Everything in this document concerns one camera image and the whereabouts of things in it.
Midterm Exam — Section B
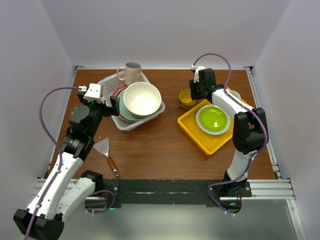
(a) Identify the pale green bottom plate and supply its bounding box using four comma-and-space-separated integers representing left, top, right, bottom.
117, 89, 143, 122

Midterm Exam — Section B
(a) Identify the clear plastic scrap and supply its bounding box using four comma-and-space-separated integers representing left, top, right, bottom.
93, 137, 110, 158

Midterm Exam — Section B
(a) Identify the yellow mug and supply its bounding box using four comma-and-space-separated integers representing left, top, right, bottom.
178, 88, 197, 107

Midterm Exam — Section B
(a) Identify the small metal utensil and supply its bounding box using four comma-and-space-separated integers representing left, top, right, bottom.
106, 156, 120, 178

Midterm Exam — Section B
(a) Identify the pink beige mug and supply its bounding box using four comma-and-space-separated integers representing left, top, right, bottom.
116, 61, 142, 86

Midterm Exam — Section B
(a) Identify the woven coaster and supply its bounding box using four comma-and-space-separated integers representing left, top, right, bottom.
178, 98, 198, 110

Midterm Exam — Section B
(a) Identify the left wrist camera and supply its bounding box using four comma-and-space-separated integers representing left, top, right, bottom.
78, 83, 105, 104

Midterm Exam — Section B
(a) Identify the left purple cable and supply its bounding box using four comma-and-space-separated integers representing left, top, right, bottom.
23, 86, 117, 240

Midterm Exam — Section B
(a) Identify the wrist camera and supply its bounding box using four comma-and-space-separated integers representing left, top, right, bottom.
78, 83, 105, 104
190, 65, 205, 83

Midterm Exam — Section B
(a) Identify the green white bowl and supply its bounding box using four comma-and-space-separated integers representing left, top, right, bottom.
195, 104, 231, 136

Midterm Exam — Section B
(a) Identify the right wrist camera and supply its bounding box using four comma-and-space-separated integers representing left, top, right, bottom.
190, 65, 205, 83

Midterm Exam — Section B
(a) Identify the light blue mug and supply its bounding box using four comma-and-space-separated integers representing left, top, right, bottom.
229, 90, 241, 100

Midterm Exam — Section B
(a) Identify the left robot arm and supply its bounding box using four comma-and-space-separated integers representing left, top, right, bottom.
13, 93, 120, 240

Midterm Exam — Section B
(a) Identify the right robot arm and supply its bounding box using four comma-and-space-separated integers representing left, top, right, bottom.
189, 66, 269, 197

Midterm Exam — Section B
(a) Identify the yellow plastic tray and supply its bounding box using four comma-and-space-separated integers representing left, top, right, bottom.
177, 100, 234, 155

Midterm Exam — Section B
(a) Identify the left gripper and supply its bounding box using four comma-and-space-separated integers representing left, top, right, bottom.
77, 92, 119, 138

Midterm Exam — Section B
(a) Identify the dark bottom plate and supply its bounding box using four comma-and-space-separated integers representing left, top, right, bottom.
119, 114, 136, 123

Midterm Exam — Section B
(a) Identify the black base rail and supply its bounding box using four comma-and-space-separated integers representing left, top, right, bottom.
93, 179, 252, 210

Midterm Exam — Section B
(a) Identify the pink polka dot plate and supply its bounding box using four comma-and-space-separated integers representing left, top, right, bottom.
110, 84, 128, 99

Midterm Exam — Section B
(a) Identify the white ceramic bowl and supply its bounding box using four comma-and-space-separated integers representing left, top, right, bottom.
123, 82, 162, 117

